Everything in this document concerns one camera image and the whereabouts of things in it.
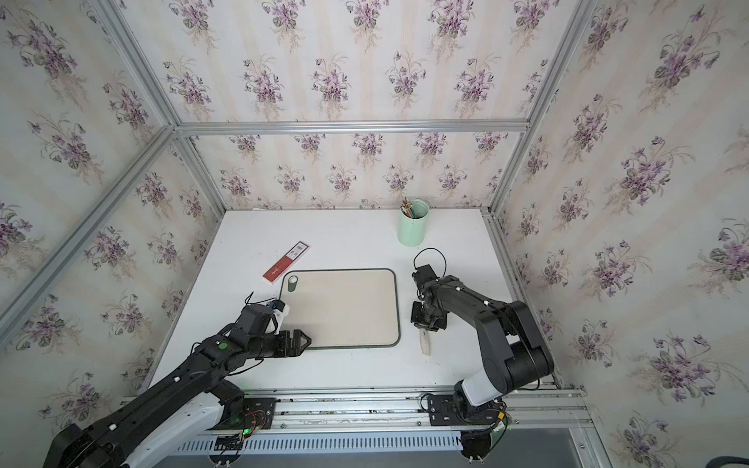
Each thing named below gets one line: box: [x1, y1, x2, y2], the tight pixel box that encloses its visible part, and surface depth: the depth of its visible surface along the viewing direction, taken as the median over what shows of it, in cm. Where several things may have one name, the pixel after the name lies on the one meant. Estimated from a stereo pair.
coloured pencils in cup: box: [400, 196, 417, 220], surface depth 100 cm
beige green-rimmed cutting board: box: [278, 268, 401, 350], surface depth 94 cm
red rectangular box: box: [262, 240, 311, 285], surface depth 106 cm
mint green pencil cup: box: [396, 198, 431, 247], surface depth 106 cm
